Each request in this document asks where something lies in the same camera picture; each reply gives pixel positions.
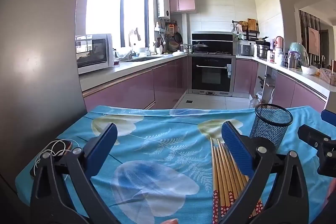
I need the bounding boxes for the framed wall picture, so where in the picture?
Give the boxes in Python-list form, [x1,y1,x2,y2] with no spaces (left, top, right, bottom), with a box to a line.
[308,27,320,56]

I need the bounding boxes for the striped room divider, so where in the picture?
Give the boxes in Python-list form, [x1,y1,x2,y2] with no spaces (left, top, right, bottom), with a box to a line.
[299,10,321,64]

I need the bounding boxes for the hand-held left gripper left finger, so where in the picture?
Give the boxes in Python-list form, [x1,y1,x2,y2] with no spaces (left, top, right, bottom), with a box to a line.
[30,123,118,224]

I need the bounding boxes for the black built-in oven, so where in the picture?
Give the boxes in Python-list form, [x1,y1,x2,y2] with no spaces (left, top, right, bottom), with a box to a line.
[191,55,234,96]

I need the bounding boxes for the white microwave oven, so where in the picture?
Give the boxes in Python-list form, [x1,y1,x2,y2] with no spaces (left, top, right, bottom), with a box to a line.
[75,33,115,75]

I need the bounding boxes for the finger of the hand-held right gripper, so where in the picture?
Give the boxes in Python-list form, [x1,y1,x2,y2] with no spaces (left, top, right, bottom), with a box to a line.
[298,124,336,153]
[321,109,336,132]

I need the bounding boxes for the bundle of wooden chopsticks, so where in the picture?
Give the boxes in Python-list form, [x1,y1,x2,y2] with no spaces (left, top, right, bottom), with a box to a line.
[209,137,264,224]

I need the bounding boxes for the black phone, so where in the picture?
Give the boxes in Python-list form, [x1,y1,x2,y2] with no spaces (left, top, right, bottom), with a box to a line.
[29,139,72,177]

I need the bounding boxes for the white kitchen countertop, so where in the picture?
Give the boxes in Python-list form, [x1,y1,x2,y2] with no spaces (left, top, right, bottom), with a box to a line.
[79,52,336,106]

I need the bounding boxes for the large kitchen window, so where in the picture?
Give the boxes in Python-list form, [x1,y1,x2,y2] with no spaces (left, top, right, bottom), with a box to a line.
[85,0,153,50]

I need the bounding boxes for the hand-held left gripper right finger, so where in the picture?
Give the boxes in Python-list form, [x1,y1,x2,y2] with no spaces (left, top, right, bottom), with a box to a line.
[221,121,310,224]

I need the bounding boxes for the teal food cover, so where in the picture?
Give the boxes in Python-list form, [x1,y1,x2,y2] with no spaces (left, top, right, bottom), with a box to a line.
[289,42,310,67]

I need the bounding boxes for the black wall rack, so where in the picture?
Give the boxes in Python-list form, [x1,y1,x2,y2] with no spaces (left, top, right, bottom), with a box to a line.
[232,20,260,41]

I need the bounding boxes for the black mesh utensil holder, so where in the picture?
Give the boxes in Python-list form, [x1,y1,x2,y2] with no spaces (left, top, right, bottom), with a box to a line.
[248,104,293,152]

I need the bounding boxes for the white vertical pipe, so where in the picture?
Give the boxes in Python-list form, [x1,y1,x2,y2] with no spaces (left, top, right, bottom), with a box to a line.
[182,13,190,46]

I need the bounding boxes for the steel pressure cooker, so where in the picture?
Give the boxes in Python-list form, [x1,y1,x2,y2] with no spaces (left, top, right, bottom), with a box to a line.
[255,36,271,59]

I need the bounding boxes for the white bowl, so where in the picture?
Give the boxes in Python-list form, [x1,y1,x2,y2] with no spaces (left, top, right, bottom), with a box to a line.
[301,65,317,75]

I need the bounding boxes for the white water heater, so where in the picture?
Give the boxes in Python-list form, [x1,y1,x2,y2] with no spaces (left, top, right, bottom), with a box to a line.
[157,0,171,18]

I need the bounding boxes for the silver rice cooker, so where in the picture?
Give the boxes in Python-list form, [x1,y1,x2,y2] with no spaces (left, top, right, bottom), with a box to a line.
[238,40,255,56]

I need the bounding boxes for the black range hood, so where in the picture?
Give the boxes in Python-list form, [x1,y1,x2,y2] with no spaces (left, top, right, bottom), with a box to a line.
[192,31,234,54]

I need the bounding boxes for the clear plastic bottle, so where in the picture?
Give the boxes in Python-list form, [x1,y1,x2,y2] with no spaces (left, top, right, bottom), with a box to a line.
[249,95,260,109]

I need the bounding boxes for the black wok with lid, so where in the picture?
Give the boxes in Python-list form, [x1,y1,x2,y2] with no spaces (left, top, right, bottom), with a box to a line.
[192,42,209,53]

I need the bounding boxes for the white earphone cable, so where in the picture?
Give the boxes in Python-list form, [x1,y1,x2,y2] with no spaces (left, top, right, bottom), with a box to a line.
[34,139,82,169]

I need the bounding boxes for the clear plastic container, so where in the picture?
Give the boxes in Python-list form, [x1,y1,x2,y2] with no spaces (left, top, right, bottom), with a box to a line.
[319,68,336,83]

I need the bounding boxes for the steel thermos bottle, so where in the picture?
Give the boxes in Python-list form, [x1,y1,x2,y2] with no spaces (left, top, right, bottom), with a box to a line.
[287,52,297,69]

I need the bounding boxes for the pink base cabinet run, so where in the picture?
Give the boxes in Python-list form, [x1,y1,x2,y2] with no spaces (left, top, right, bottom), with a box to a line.
[234,59,327,114]
[83,56,189,111]

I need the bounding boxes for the blue floral tablecloth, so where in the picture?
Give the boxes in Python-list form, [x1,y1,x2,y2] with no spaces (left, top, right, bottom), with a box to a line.
[14,105,336,224]

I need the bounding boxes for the steel kitchen sink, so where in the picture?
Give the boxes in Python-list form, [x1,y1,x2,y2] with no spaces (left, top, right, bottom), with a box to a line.
[123,55,164,63]

